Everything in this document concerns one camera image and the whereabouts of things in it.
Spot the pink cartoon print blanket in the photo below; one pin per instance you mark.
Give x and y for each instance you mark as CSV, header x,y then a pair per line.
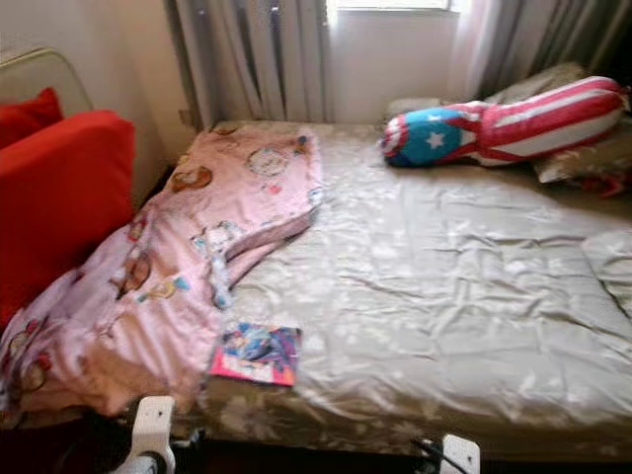
x,y
188,257

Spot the colourful cartoon cover book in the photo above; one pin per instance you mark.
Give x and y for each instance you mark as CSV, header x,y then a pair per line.
x,y
257,353

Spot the large red cushion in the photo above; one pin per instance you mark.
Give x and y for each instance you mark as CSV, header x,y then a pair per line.
x,y
64,197

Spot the small red cushion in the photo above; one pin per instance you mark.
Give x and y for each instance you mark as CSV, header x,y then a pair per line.
x,y
25,118

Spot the beige satin bedspread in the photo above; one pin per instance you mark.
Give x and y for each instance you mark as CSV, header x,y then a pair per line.
x,y
434,276

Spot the bright window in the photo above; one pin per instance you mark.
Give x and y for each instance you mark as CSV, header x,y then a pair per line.
x,y
395,4

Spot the star and stripes bolster pillow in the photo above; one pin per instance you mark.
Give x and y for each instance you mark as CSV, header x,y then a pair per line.
x,y
504,120

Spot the plain beige pillow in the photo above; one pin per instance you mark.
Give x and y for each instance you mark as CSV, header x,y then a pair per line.
x,y
543,84

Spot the beige patterned pillow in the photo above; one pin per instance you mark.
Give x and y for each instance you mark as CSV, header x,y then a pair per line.
x,y
588,163

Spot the beige wall socket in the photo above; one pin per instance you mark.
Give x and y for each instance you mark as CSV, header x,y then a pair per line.
x,y
186,118

